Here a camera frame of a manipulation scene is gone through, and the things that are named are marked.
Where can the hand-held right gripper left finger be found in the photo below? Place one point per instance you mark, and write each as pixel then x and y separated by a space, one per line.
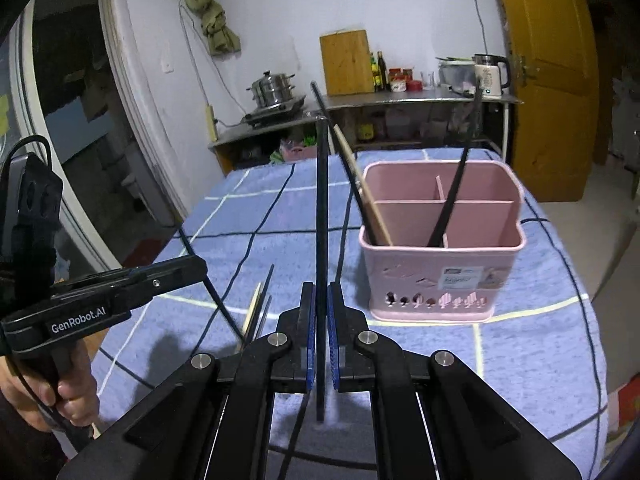
pixel 310 340

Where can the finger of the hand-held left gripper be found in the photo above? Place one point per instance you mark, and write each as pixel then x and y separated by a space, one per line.
pixel 130 272
pixel 150 287

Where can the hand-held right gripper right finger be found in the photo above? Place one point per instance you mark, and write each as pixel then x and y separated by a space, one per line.
pixel 334 340

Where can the grey chopstick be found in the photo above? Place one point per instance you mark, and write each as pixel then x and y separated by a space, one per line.
pixel 265 317

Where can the black chopstick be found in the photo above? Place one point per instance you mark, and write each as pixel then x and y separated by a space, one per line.
pixel 321 210
pixel 265 295
pixel 452 200
pixel 315 89
pixel 222 306

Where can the pink plastic utensil basket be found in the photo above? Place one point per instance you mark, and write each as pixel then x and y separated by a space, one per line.
pixel 450 280

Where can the person's left hand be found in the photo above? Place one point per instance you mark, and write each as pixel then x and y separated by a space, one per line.
pixel 75 400

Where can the yellow power strip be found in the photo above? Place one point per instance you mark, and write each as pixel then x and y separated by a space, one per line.
pixel 211 122

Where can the low steel counter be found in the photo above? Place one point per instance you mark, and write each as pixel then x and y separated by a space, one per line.
pixel 250 132

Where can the pink vegetable basket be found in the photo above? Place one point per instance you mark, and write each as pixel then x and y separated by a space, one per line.
pixel 295 152

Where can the blue checked tablecloth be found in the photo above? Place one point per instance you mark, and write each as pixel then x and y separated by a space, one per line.
pixel 540 360

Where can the induction cooker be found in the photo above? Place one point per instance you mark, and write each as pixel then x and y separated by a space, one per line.
pixel 272 112

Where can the steel steamer pot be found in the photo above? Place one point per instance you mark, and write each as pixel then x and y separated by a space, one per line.
pixel 271 89

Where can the long steel counter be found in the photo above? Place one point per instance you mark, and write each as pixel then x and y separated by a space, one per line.
pixel 400 97

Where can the green knotted curtain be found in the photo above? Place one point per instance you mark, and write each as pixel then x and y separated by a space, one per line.
pixel 215 20

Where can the flat red lid container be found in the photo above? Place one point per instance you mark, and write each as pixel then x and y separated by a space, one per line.
pixel 414 86

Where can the dark oil bottle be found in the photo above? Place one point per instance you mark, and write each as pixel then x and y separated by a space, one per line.
pixel 381 72
pixel 374 72

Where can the small red lid jar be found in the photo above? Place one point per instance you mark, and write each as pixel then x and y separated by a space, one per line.
pixel 409 75

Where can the clear drinking glass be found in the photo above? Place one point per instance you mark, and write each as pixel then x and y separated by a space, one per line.
pixel 429 79

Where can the wooden cutting board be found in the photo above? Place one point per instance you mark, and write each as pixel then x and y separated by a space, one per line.
pixel 346 62

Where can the white rice cooker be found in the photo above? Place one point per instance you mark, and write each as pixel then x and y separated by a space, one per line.
pixel 455 75

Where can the red cardboard box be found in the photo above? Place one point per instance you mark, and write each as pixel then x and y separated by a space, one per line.
pixel 622 405

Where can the white electric kettle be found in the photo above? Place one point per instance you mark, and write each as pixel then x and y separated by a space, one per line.
pixel 490 77

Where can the yellow wooden door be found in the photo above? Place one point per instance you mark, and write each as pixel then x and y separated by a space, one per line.
pixel 545 85

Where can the white sliding door frame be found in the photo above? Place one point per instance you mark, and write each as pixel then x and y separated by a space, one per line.
pixel 140 110

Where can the white light switch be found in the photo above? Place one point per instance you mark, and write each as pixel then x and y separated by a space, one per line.
pixel 166 64

